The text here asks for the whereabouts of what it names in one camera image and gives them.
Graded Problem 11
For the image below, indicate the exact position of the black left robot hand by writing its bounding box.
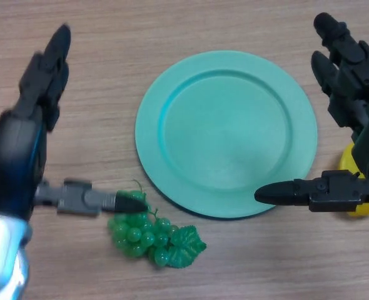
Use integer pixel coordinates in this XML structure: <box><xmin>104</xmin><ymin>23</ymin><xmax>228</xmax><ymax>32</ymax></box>
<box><xmin>0</xmin><ymin>24</ymin><xmax>149</xmax><ymax>219</ymax></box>

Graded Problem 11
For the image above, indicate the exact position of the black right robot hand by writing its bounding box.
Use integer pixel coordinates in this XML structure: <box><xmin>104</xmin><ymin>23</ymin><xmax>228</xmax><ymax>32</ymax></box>
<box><xmin>253</xmin><ymin>12</ymin><xmax>369</xmax><ymax>215</ymax></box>

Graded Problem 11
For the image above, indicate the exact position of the green plastic grapes bunch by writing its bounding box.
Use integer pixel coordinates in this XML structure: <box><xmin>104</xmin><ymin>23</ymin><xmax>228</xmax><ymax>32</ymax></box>
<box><xmin>106</xmin><ymin>178</ymin><xmax>208</xmax><ymax>269</ymax></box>

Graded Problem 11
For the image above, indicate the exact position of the green round plate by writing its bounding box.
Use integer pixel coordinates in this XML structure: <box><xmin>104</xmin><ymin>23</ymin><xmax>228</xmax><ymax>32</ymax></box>
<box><xmin>134</xmin><ymin>50</ymin><xmax>318</xmax><ymax>219</ymax></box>

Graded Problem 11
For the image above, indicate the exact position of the yellow fruit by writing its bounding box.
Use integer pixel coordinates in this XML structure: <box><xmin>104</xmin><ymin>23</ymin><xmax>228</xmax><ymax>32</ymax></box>
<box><xmin>340</xmin><ymin>142</ymin><xmax>369</xmax><ymax>218</ymax></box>

